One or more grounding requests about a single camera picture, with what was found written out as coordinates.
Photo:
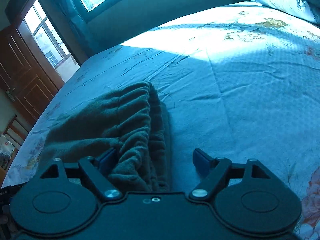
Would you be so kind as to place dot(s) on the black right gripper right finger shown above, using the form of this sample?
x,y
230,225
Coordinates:
x,y
216,174

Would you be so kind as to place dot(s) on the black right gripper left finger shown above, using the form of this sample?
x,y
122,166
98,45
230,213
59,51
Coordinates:
x,y
83,179

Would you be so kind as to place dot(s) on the dark green pants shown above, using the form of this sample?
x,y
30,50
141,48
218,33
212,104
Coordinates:
x,y
131,121

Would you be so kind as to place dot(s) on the wooden chair by door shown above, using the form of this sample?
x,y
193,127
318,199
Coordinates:
x,y
16,132

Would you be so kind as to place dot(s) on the wooden side table with clutter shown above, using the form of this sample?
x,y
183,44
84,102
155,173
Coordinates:
x,y
5,165

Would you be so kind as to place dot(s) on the white plastic bag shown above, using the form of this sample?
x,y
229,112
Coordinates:
x,y
6,147

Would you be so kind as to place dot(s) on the floral light blue bed sheet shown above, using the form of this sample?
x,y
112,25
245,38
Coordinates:
x,y
239,81

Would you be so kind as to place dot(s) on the brown wooden door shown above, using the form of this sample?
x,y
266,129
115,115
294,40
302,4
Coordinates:
x,y
22,78

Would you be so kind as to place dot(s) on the far room window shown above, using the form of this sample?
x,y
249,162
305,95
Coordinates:
x,y
45,35

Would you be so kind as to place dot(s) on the teal curtain left of window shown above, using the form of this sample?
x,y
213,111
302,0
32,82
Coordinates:
x,y
76,24

